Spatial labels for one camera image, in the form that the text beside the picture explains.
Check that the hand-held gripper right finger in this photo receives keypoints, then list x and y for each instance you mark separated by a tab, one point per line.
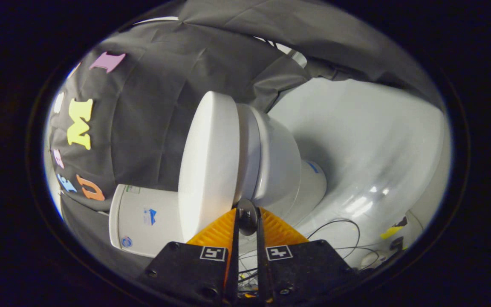
263	264

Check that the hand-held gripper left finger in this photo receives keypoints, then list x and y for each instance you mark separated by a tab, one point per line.
233	264

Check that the black lid pull tab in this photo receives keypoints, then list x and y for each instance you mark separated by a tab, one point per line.
247	219

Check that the white toilet lid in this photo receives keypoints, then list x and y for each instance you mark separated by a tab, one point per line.
209	162

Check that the white toilet tank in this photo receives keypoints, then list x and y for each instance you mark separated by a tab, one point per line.
156	221

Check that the white toilet bowl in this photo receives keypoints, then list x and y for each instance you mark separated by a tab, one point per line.
279	162

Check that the white toilet seat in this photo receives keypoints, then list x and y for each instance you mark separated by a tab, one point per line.
249	153

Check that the white tank cover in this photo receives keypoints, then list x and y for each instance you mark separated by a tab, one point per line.
115	217

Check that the yellow tape piece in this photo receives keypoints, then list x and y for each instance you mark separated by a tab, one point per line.
391	232

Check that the black backdrop cloth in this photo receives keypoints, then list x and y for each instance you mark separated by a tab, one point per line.
151	106

